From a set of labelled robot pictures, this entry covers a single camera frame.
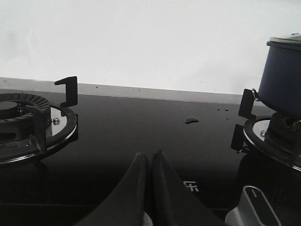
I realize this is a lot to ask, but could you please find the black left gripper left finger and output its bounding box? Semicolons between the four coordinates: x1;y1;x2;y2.
76;153;148;226

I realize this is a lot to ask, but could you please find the left gas burner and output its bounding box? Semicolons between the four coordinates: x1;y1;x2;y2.
0;93;51;154

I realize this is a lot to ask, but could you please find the black glass gas cooktop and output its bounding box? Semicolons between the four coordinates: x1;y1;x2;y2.
0;89;301;226

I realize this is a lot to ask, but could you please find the right gas burner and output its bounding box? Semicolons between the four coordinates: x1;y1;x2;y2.
264;112;301;153

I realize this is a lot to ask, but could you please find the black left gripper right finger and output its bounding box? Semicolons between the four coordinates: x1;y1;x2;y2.
152;151;225;226

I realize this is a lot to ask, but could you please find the glass pot lid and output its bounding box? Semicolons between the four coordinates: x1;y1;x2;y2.
269;33;301;46

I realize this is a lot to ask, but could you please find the black pot support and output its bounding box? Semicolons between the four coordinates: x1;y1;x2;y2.
0;76;78;165
231;89;301;171

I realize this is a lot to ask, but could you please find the gas burner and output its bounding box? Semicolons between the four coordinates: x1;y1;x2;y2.
264;112;301;153
0;93;51;154

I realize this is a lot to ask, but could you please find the right black pot support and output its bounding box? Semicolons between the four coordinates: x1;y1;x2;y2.
231;89;301;171

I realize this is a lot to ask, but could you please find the blue cooking pot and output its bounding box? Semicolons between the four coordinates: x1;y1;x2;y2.
258;41;301;118

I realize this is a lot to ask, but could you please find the left black pot support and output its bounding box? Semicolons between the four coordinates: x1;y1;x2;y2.
0;76;78;165

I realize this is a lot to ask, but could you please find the silver stove control knob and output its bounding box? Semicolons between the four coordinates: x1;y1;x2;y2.
225;186;281;226

